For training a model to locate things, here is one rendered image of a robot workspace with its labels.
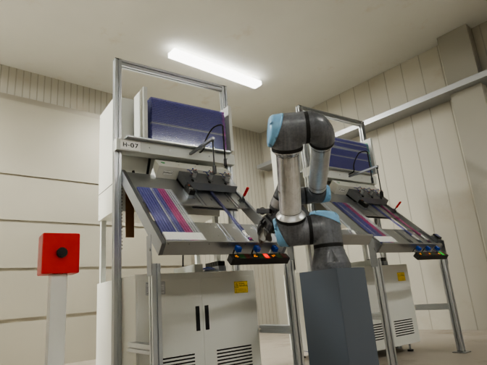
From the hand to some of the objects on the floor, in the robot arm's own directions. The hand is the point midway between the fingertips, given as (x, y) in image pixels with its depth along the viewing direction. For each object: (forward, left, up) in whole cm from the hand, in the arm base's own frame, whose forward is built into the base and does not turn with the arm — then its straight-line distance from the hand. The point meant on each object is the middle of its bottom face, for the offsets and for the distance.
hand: (260, 240), depth 199 cm
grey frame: (+35, +10, -73) cm, 82 cm away
